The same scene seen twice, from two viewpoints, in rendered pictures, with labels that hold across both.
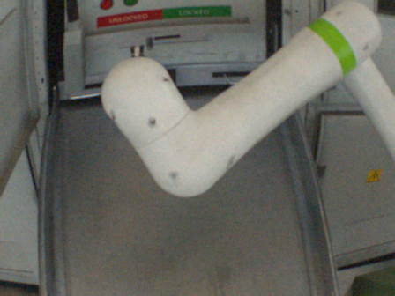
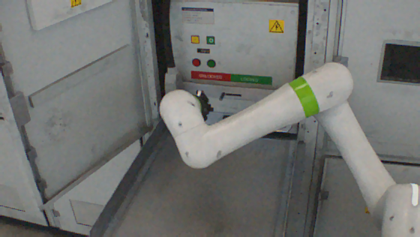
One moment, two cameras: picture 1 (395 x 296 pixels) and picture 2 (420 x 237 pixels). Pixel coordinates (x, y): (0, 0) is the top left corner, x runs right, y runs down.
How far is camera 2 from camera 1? 0.40 m
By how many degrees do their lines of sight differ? 20
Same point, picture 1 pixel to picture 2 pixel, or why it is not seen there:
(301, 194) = (285, 194)
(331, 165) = (332, 192)
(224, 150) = (215, 145)
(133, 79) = (173, 100)
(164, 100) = (188, 115)
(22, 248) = not seen: hidden behind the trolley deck
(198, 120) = (206, 129)
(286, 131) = (291, 160)
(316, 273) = not seen: outside the picture
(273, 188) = (269, 188)
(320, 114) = (324, 156)
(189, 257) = (205, 214)
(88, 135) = not seen: hidden behind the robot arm
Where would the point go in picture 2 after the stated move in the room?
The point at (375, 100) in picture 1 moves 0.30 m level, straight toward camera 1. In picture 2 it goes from (344, 139) to (293, 192)
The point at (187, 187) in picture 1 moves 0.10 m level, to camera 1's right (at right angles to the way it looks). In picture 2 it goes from (193, 161) to (228, 167)
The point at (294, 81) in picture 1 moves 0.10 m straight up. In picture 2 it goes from (265, 115) to (265, 82)
